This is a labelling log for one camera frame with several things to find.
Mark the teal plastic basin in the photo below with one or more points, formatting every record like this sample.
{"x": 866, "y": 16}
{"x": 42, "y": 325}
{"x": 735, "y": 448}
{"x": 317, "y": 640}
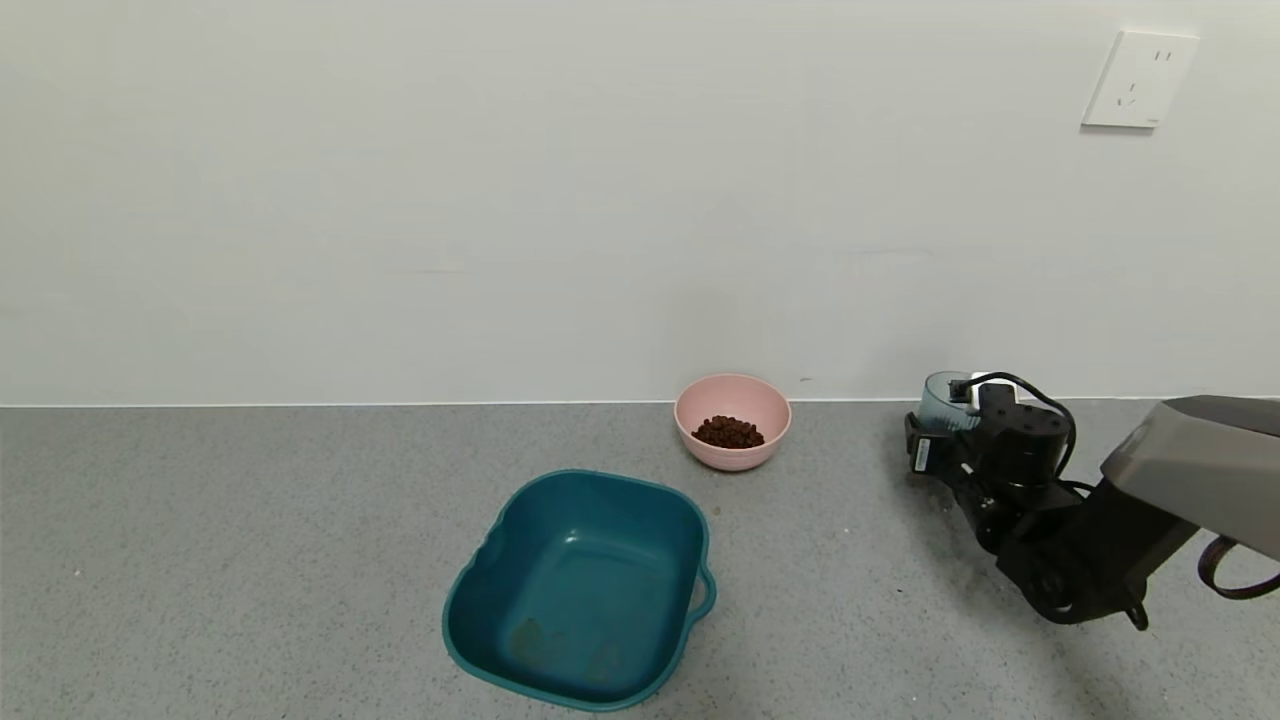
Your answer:
{"x": 590, "y": 590}

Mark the pink plastic bowl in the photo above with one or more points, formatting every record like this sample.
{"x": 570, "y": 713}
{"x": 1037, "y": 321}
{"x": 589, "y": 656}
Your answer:
{"x": 735, "y": 395}

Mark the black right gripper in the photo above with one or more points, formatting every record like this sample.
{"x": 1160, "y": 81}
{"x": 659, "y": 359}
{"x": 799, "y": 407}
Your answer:
{"x": 921, "y": 454}

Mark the brown food pellets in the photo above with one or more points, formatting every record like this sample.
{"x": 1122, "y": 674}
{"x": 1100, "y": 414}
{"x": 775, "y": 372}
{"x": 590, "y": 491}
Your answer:
{"x": 728, "y": 432}

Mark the white wall socket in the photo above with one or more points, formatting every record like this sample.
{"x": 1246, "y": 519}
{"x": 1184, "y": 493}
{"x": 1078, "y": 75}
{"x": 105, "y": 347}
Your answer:
{"x": 1138, "y": 80}

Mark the translucent blue ribbed cup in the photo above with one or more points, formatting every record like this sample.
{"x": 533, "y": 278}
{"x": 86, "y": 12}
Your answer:
{"x": 940, "y": 405}

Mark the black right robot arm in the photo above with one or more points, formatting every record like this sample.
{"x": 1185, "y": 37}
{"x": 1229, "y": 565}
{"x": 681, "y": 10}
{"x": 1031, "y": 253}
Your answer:
{"x": 1180, "y": 470}

